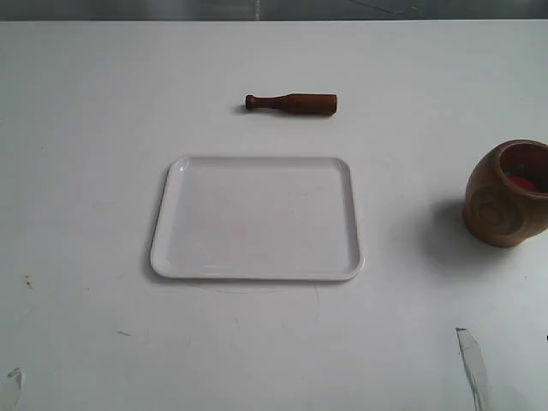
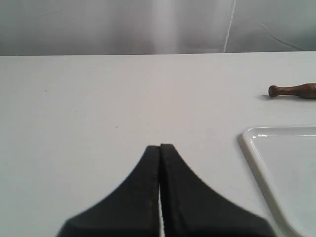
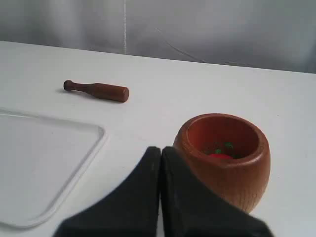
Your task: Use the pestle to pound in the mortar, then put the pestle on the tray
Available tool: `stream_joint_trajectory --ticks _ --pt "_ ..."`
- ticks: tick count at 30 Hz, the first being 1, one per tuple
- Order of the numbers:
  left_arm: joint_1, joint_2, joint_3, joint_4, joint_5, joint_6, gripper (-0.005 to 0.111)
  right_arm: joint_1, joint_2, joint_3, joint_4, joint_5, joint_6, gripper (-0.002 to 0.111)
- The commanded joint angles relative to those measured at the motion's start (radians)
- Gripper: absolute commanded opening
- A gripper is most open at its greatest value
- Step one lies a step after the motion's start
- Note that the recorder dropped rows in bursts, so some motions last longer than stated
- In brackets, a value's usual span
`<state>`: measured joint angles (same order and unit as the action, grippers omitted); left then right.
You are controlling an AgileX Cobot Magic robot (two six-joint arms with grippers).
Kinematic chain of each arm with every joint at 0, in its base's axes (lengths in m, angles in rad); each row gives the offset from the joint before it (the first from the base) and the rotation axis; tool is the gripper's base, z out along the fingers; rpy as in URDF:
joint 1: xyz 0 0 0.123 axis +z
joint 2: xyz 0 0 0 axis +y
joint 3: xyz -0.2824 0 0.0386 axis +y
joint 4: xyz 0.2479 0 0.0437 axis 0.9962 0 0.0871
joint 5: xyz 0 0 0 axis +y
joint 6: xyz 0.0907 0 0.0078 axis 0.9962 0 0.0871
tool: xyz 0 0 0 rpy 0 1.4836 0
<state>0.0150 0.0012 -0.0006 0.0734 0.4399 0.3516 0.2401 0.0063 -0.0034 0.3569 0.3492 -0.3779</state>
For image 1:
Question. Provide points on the brown wooden pestle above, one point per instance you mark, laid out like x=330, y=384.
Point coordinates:
x=302, y=104

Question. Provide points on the brown wooden mortar bowl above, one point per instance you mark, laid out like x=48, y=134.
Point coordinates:
x=498, y=212

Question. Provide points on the red object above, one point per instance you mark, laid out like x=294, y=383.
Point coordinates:
x=519, y=176

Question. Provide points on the white rectangular plastic tray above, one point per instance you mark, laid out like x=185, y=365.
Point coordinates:
x=257, y=218

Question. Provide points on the clear tape strip right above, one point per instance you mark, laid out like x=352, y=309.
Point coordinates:
x=475, y=370

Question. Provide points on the clear tape strip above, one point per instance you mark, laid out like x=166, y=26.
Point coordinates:
x=475, y=370
x=12, y=389

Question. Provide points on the clear tape strip left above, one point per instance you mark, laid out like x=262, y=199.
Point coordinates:
x=12, y=389

